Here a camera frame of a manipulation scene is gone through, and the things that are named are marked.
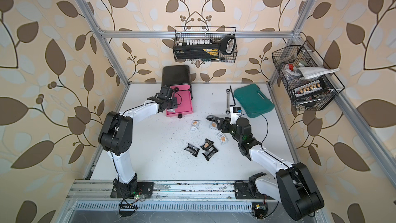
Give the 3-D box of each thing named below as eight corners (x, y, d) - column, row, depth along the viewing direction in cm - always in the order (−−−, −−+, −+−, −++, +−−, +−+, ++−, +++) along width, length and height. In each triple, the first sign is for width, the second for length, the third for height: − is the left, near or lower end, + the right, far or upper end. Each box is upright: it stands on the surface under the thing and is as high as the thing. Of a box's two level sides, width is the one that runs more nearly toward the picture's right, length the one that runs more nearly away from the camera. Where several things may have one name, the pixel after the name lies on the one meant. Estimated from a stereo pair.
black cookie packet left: (184, 150, 89) (184, 149, 87) (188, 144, 91) (187, 143, 90) (196, 156, 87) (196, 155, 85) (199, 150, 89) (199, 148, 87)
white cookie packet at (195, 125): (189, 130, 97) (189, 128, 95) (194, 120, 102) (194, 118, 100) (195, 132, 96) (195, 130, 94) (200, 122, 101) (200, 120, 99)
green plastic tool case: (250, 119, 102) (251, 116, 98) (232, 94, 116) (232, 90, 112) (274, 109, 107) (276, 106, 103) (254, 87, 121) (255, 82, 117)
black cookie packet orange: (200, 147, 90) (200, 145, 88) (206, 139, 93) (206, 137, 91) (207, 151, 88) (207, 149, 86) (213, 143, 92) (213, 141, 89)
